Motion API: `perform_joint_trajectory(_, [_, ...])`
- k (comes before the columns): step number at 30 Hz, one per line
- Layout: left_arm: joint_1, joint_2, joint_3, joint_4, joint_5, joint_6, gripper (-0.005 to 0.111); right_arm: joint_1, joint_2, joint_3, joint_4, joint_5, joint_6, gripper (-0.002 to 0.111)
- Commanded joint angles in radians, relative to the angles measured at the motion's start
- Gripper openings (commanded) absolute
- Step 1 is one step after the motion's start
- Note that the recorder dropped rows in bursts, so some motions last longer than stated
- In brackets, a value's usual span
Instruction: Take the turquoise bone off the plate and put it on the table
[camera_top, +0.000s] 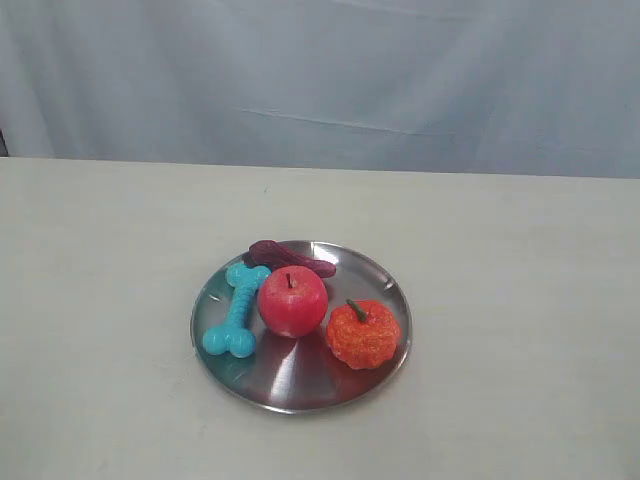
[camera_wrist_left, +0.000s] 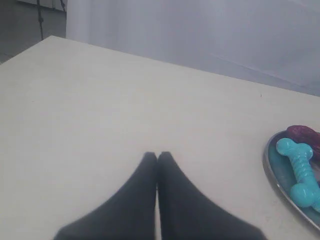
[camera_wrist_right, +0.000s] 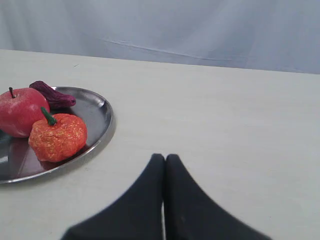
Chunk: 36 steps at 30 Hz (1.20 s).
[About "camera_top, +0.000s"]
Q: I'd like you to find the orange toy pumpkin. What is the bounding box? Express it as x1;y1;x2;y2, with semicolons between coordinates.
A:
326;300;402;370

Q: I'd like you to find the round stainless steel plate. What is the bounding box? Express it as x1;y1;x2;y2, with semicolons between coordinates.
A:
190;240;413;415

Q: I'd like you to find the white backdrop curtain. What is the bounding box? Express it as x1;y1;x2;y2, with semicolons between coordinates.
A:
1;1;639;178

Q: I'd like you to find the red apple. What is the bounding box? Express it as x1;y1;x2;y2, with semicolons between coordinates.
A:
257;266;328;338

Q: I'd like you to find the dark red sweet potato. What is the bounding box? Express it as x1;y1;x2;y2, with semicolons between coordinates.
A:
248;240;337;279

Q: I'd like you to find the turquoise toy bone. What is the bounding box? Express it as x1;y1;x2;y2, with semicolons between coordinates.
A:
201;262;271;359

